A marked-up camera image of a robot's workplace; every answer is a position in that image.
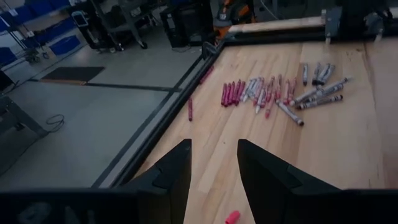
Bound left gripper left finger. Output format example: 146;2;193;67
119;139;193;224

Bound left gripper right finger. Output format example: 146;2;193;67
237;139;342;224

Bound short pink crayon piece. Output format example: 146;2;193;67
224;210;241;224

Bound black floor mat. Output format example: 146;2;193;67
40;66;106;85

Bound black computer tower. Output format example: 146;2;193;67
160;5;215;49

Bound grey wheeled cart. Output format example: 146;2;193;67
88;0;159;52

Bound grey metal table leg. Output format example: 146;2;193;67
0;93;50;139

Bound orange shop vacuum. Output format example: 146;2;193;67
213;0;257;40

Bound blue storage bin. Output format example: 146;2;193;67
49;34;81;56
0;46;18;67

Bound small wheeled dolly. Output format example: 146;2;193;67
23;46;50;65

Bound row of blue bins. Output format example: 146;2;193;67
21;17;77;47
0;0;71;32

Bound black frame bracket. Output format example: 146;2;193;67
201;41;219;60

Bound black floor cable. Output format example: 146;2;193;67
45;114;65;133

